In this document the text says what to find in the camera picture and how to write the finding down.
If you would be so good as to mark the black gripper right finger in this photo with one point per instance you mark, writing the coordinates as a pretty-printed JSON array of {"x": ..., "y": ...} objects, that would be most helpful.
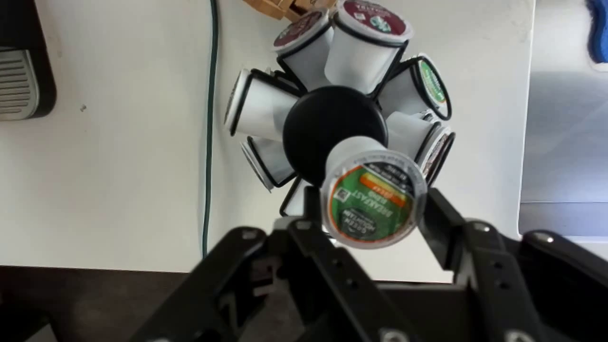
[{"x": 446, "y": 240}]

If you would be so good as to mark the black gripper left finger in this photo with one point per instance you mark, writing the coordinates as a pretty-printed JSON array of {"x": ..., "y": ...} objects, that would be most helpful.
[{"x": 296, "y": 243}]

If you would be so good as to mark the green lid coffee pod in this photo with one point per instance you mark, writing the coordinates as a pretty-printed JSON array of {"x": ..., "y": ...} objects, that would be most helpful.
[
  {"x": 410, "y": 88},
  {"x": 370, "y": 202}
]

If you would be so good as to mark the white coffee pod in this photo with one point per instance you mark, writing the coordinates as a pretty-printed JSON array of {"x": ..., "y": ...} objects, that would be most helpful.
[
  {"x": 266, "y": 105},
  {"x": 294, "y": 200},
  {"x": 410, "y": 135},
  {"x": 271, "y": 162}
]

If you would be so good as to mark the black coffee pod stand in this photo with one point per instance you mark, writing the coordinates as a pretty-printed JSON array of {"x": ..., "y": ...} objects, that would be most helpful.
[{"x": 328, "y": 126}]

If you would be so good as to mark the maroon lid coffee pod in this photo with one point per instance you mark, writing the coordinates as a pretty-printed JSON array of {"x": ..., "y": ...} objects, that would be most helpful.
[
  {"x": 363, "y": 50},
  {"x": 304, "y": 44}
]

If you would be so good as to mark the black coffee machine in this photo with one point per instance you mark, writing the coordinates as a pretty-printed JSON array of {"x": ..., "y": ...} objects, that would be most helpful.
[{"x": 19, "y": 82}]

